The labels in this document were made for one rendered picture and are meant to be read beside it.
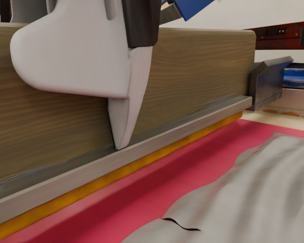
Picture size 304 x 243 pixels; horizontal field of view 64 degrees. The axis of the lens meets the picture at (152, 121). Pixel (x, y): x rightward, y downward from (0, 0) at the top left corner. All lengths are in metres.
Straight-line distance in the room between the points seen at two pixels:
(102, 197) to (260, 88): 0.20
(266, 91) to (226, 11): 2.10
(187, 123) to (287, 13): 2.04
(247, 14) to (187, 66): 2.11
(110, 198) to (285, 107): 0.26
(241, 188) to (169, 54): 0.10
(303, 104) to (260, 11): 1.93
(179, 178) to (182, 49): 0.09
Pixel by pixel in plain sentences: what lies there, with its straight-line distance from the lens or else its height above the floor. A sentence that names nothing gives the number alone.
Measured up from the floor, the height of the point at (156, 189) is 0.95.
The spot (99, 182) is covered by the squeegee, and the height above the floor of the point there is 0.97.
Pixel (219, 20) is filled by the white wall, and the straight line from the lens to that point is 2.40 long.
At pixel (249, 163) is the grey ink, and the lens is 0.20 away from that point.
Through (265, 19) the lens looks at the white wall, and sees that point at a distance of 2.23.
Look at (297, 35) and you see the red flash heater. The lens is 1.00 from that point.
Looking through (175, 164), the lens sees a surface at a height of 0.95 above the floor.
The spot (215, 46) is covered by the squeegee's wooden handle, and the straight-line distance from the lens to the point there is 0.22.
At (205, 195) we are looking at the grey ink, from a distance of 0.16.
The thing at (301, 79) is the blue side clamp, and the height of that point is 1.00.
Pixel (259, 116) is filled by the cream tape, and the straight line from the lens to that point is 0.34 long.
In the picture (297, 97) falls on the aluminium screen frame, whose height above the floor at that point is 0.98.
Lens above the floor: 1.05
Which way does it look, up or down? 17 degrees down
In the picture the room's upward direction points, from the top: 3 degrees counter-clockwise
